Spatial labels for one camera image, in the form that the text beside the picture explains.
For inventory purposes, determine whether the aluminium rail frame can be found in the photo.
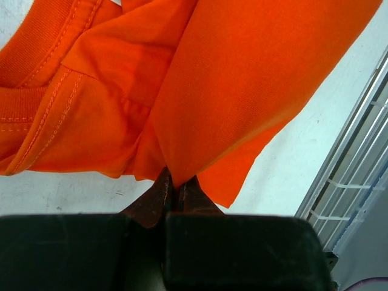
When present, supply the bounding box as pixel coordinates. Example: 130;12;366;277
296;53;387;255

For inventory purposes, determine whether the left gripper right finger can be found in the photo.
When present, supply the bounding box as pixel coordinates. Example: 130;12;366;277
177;176;224;215

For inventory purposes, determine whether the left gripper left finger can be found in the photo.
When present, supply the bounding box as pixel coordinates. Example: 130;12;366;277
121;167;174;228

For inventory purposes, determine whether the orange t shirt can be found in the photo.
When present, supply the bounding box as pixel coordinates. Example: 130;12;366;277
1;1;381;207

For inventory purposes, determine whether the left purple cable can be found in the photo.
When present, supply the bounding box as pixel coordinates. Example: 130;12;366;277
339;277;388;291

